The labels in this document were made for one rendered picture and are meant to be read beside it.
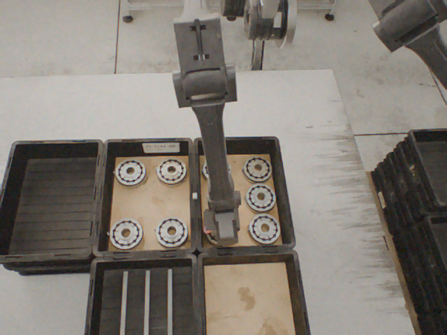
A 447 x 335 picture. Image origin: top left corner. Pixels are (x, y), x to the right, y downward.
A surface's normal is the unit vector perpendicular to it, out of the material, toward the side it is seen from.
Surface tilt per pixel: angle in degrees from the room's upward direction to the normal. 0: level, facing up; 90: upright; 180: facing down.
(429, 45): 87
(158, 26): 0
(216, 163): 79
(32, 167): 0
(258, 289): 0
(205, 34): 49
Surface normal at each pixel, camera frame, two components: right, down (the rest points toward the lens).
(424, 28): -0.75, -0.30
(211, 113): 0.07, 0.78
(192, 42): 0.01, 0.37
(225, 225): -0.07, -0.38
